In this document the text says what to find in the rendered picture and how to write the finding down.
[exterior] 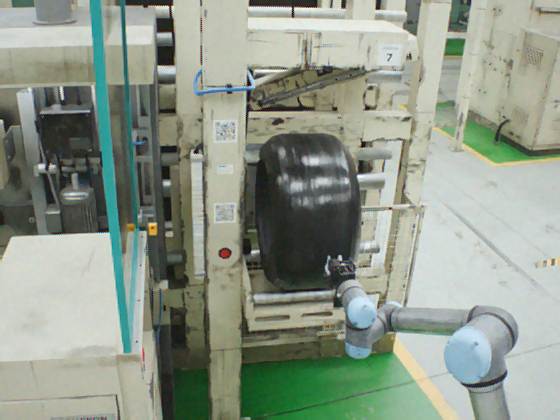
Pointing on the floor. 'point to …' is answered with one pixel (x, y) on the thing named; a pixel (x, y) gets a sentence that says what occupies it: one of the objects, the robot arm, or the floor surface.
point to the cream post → (226, 373)
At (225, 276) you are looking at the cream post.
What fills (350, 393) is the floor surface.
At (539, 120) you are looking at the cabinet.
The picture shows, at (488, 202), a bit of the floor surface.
